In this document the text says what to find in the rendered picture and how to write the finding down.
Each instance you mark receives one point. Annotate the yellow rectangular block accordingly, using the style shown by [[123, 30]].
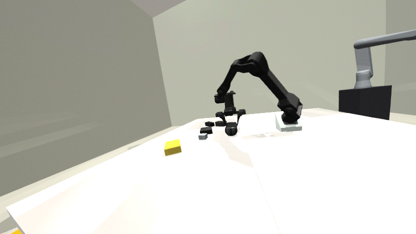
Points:
[[172, 147]]

